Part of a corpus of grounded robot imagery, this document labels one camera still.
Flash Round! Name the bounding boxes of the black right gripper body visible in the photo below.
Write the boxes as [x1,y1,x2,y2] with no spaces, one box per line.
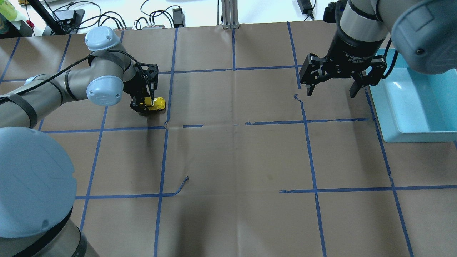
[299,31,387,88]

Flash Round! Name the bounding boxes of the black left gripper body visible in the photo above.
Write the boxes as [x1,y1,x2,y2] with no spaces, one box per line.
[124,63,159,102]

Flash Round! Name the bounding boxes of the yellow toy beetle car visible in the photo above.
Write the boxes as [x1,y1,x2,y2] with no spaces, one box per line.
[142,97,166,113]

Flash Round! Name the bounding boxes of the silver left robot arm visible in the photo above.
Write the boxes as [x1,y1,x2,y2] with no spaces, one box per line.
[1,26,159,257]

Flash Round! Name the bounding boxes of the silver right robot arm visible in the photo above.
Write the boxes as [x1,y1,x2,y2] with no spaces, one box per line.
[299,0,457,98]

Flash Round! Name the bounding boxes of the light blue plastic bin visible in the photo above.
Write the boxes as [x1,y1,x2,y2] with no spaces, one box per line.
[370,54,457,143]

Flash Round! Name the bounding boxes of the black power adapter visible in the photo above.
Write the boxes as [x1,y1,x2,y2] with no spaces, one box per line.
[172,7,185,28]

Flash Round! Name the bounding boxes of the aluminium frame post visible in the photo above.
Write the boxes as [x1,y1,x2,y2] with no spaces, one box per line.
[220,0,240,30]

